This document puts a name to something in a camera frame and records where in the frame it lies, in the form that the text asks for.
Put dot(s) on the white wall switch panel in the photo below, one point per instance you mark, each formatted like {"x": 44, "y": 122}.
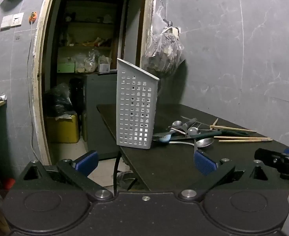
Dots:
{"x": 11, "y": 20}

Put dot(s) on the black plastic bag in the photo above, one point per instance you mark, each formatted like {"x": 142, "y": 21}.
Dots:
{"x": 58, "y": 100}

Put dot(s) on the white perforated utensil basket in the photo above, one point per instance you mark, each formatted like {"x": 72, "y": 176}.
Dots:
{"x": 134, "y": 103}

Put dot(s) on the large metal spoon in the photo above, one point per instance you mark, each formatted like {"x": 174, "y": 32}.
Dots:
{"x": 204, "y": 142}

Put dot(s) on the white door frame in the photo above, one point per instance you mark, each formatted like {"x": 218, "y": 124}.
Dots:
{"x": 42, "y": 54}

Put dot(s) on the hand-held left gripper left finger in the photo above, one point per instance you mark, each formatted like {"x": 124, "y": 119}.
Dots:
{"x": 86, "y": 163}

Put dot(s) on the green box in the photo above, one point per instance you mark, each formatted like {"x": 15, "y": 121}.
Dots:
{"x": 65, "y": 67}

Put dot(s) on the yellow plastic container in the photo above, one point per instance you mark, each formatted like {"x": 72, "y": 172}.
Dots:
{"x": 62, "y": 129}

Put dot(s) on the clear bags of goods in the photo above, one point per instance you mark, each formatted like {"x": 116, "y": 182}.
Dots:
{"x": 87, "y": 62}

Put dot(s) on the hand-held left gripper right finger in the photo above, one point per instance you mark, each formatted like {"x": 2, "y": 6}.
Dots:
{"x": 204, "y": 163}

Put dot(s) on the small white box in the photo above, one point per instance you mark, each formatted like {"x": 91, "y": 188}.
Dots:
{"x": 104, "y": 67}

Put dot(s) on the dark metal fork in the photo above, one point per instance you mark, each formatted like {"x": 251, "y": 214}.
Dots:
{"x": 190, "y": 122}

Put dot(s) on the wall water tap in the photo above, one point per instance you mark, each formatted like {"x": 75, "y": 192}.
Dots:
{"x": 170, "y": 24}

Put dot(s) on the red round object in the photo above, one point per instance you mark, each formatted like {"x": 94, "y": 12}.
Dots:
{"x": 9, "y": 184}

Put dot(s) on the white ceramic spoon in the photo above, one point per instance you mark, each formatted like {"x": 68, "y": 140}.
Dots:
{"x": 166, "y": 137}

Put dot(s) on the clear empty plastic bag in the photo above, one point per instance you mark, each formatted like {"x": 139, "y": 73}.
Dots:
{"x": 160, "y": 17}

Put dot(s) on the pile of food packets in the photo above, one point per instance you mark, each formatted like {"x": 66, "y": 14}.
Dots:
{"x": 96, "y": 42}

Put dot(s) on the white ornament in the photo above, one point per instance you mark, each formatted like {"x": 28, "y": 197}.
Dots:
{"x": 108, "y": 18}

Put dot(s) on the orange wall fixture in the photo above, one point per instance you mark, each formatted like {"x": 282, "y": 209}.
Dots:
{"x": 33, "y": 16}

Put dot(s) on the plastic bag of dried goods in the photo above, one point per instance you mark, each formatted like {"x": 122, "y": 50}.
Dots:
{"x": 164, "y": 54}

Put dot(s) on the grey metal cabinet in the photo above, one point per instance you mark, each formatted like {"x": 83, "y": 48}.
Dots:
{"x": 100, "y": 113}

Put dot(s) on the wooden shelf unit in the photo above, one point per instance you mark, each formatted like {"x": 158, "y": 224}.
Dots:
{"x": 60, "y": 29}

